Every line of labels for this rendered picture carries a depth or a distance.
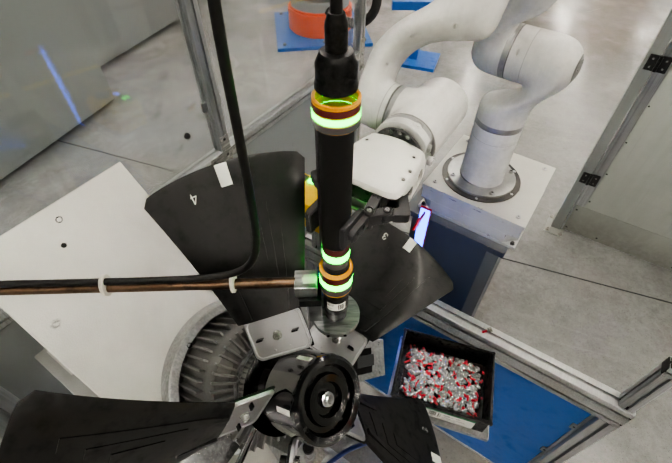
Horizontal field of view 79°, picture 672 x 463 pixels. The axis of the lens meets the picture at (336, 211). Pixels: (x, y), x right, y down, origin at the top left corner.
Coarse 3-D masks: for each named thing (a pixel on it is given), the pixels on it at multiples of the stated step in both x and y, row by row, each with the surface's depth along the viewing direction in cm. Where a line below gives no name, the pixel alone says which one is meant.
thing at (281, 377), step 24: (288, 360) 58; (312, 360) 56; (336, 360) 58; (240, 384) 61; (264, 384) 61; (288, 384) 54; (312, 384) 55; (336, 384) 58; (264, 408) 61; (288, 408) 53; (312, 408) 54; (336, 408) 57; (264, 432) 61; (288, 432) 55; (312, 432) 54; (336, 432) 56
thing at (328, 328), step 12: (300, 276) 54; (300, 288) 53; (312, 288) 53; (300, 300) 54; (312, 300) 54; (348, 300) 62; (312, 312) 57; (324, 312) 60; (348, 312) 60; (324, 324) 59; (336, 324) 59; (348, 324) 59; (336, 336) 58
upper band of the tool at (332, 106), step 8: (312, 96) 35; (320, 96) 37; (352, 96) 37; (360, 96) 35; (320, 104) 34; (328, 104) 38; (336, 104) 38; (344, 104) 38; (352, 104) 34; (336, 120) 34; (336, 128) 35
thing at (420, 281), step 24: (360, 240) 78; (360, 264) 75; (384, 264) 76; (408, 264) 77; (432, 264) 79; (360, 288) 72; (384, 288) 72; (408, 288) 74; (432, 288) 76; (360, 312) 69; (384, 312) 70; (408, 312) 71
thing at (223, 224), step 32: (256, 160) 57; (288, 160) 59; (160, 192) 55; (224, 192) 57; (256, 192) 57; (288, 192) 58; (160, 224) 56; (192, 224) 57; (224, 224) 57; (288, 224) 58; (192, 256) 58; (224, 256) 58; (288, 256) 58; (288, 288) 58; (256, 320) 59
